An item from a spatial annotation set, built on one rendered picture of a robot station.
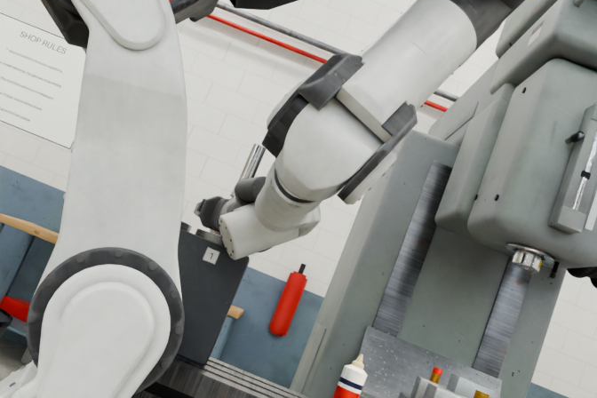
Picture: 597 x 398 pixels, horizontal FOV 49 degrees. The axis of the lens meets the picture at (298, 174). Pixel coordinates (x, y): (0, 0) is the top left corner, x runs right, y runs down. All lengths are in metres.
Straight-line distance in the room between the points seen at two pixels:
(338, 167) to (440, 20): 0.19
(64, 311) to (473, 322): 1.10
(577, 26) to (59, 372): 0.93
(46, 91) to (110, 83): 5.20
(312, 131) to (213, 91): 4.91
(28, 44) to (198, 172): 1.79
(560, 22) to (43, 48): 5.16
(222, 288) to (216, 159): 4.37
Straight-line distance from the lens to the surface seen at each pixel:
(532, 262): 1.19
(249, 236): 0.90
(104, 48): 0.66
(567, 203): 1.11
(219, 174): 5.42
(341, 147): 0.68
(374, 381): 1.47
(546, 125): 1.16
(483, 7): 0.77
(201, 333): 1.10
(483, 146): 1.32
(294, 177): 0.70
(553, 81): 1.19
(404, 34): 0.72
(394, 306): 1.52
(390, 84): 0.68
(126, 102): 0.65
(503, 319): 1.58
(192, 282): 1.10
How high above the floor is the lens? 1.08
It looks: 10 degrees up
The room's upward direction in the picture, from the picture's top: 22 degrees clockwise
